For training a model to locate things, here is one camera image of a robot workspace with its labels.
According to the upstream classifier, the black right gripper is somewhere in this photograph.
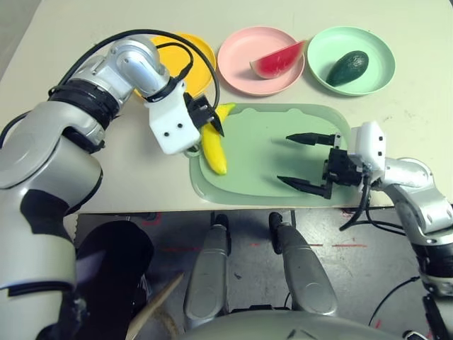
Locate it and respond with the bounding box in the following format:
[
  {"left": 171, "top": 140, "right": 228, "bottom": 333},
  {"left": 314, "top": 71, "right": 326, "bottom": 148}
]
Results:
[{"left": 276, "top": 131, "right": 366, "bottom": 201}]

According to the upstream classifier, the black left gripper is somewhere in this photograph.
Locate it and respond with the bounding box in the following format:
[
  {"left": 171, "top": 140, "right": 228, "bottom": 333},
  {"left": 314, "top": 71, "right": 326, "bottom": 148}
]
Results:
[{"left": 183, "top": 92, "right": 227, "bottom": 138}]

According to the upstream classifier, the yellow toy banana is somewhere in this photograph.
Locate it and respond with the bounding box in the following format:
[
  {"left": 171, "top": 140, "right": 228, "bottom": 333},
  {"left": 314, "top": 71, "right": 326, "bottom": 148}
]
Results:
[{"left": 200, "top": 102, "right": 237, "bottom": 176}]

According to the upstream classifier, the red watermelon slice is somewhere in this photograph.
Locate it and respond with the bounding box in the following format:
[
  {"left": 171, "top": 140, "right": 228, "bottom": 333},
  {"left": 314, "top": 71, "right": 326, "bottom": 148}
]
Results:
[{"left": 249, "top": 39, "right": 307, "bottom": 81}]

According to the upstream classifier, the dark green toy avocado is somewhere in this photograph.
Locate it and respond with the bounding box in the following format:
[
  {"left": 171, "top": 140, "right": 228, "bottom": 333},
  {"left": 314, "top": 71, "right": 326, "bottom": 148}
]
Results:
[{"left": 325, "top": 50, "right": 369, "bottom": 87}]

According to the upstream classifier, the green cutting board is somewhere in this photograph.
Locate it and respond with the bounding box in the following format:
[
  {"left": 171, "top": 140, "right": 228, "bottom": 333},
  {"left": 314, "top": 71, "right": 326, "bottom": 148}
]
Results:
[{"left": 185, "top": 102, "right": 355, "bottom": 207}]

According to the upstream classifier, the yellow plastic plate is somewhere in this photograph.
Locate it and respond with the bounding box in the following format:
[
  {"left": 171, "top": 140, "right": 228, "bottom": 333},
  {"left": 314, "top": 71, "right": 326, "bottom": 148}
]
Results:
[{"left": 150, "top": 32, "right": 217, "bottom": 102}]

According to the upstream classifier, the pink plastic plate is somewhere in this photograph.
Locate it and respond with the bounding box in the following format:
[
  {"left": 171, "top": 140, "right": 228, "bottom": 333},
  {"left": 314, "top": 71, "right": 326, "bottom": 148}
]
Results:
[{"left": 217, "top": 26, "right": 306, "bottom": 97}]

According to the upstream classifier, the silver right robot leg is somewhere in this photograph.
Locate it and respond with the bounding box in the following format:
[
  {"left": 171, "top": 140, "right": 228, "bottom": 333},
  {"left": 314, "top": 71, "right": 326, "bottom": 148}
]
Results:
[{"left": 268, "top": 211, "right": 339, "bottom": 317}]

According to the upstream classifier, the silver robot leg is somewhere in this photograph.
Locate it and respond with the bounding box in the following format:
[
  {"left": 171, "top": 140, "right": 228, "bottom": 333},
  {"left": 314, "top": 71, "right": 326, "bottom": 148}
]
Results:
[
  {"left": 183, "top": 213, "right": 233, "bottom": 330},
  {"left": 268, "top": 211, "right": 339, "bottom": 317}
]

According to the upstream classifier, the mint green plastic plate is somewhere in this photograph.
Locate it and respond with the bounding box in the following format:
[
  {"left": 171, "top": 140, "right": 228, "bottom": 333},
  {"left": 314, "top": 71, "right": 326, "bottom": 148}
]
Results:
[{"left": 306, "top": 25, "right": 396, "bottom": 97}]

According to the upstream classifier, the silver left robot leg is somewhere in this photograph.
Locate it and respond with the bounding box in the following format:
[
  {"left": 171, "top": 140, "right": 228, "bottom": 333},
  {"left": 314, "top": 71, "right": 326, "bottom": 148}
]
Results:
[{"left": 183, "top": 213, "right": 233, "bottom": 330}]

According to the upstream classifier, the grey robot torso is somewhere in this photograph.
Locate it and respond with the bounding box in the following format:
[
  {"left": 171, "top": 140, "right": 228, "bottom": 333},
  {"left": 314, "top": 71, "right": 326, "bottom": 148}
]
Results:
[{"left": 178, "top": 310, "right": 390, "bottom": 340}]

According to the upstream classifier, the wooden stick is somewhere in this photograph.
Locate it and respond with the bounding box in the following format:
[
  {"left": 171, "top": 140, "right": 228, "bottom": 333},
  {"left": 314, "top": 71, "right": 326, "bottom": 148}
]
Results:
[{"left": 125, "top": 272, "right": 185, "bottom": 340}]

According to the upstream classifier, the black sneaker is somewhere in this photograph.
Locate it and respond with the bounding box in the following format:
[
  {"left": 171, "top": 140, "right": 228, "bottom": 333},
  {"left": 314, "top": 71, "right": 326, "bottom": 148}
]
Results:
[{"left": 403, "top": 329, "right": 435, "bottom": 340}]

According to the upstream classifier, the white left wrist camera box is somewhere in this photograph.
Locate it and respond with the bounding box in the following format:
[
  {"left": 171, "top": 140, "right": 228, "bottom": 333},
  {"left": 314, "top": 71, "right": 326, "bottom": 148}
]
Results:
[{"left": 144, "top": 80, "right": 202, "bottom": 156}]

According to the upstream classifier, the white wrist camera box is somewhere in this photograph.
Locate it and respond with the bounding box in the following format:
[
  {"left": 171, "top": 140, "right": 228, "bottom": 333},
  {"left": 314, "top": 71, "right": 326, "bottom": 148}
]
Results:
[
  {"left": 349, "top": 120, "right": 387, "bottom": 180},
  {"left": 144, "top": 80, "right": 202, "bottom": 156}
]

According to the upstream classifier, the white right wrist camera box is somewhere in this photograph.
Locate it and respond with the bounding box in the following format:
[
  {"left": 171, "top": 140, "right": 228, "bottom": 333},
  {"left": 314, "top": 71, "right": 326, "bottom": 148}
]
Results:
[{"left": 349, "top": 120, "right": 387, "bottom": 180}]

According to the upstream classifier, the black left wrist camera cable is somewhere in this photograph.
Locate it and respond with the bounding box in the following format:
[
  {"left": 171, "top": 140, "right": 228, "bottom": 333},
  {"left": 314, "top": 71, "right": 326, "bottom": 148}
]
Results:
[{"left": 47, "top": 28, "right": 219, "bottom": 111}]

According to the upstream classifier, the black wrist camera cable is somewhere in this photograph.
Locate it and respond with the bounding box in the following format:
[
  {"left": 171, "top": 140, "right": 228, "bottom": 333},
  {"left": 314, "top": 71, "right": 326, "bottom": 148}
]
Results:
[
  {"left": 47, "top": 28, "right": 219, "bottom": 111},
  {"left": 338, "top": 173, "right": 425, "bottom": 327}
]

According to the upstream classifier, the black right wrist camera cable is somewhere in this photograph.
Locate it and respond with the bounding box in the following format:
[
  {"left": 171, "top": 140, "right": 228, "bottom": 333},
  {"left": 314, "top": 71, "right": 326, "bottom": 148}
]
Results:
[{"left": 338, "top": 173, "right": 425, "bottom": 327}]

